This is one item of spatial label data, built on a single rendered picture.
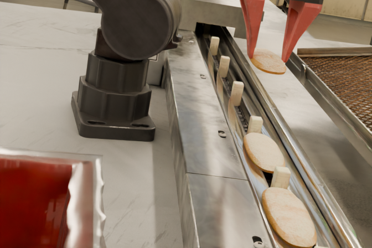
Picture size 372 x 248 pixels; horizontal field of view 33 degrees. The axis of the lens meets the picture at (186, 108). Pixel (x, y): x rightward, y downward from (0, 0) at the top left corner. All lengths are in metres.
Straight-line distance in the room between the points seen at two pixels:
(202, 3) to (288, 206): 0.68
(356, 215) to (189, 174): 0.19
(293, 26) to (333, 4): 7.40
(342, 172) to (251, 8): 0.22
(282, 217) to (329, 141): 0.34
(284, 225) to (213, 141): 0.16
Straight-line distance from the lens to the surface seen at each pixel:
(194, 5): 1.17
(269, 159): 0.64
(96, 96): 0.73
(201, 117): 0.70
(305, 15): 0.70
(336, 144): 0.85
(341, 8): 8.18
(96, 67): 0.73
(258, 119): 0.71
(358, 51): 1.02
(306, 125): 0.90
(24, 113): 0.77
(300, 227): 0.51
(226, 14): 1.18
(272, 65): 0.69
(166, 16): 0.68
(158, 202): 0.59
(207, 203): 0.51
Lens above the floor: 1.08
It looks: 18 degrees down
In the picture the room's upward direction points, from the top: 10 degrees clockwise
